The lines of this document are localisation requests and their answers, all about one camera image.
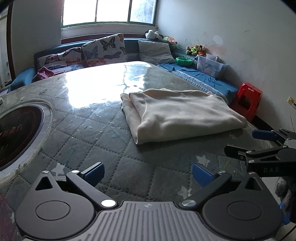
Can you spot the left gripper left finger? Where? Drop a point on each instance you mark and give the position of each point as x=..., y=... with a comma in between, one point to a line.
x=94, y=174

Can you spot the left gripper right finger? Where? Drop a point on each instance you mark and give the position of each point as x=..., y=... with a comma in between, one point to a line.
x=203, y=175

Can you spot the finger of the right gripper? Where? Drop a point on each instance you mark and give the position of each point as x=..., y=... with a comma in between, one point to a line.
x=278, y=137
x=236, y=153

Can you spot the beige garment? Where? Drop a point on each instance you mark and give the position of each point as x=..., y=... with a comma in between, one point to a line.
x=159, y=115

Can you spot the right gloved hand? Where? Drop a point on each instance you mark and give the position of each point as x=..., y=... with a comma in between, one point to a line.
x=285, y=190

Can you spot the red plastic stool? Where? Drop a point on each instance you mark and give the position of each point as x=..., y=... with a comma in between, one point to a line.
x=247, y=100

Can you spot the round black induction cooktop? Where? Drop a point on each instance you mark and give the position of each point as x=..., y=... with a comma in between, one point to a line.
x=24, y=129

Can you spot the clear plastic storage box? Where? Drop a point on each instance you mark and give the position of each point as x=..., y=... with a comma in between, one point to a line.
x=210, y=67

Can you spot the green bowl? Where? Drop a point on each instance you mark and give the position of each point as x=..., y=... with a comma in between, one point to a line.
x=184, y=62

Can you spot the magenta cloth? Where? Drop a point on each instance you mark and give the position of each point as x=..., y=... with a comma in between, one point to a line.
x=44, y=73

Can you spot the butterfly pattern cushion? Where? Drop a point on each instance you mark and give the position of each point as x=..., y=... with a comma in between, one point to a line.
x=103, y=51

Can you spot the grey cushion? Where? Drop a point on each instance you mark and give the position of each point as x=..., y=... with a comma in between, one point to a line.
x=155, y=52

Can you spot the panda plush toy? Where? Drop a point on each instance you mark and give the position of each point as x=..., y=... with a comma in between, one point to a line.
x=153, y=35

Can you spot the window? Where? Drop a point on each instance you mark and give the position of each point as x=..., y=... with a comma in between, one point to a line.
x=91, y=12

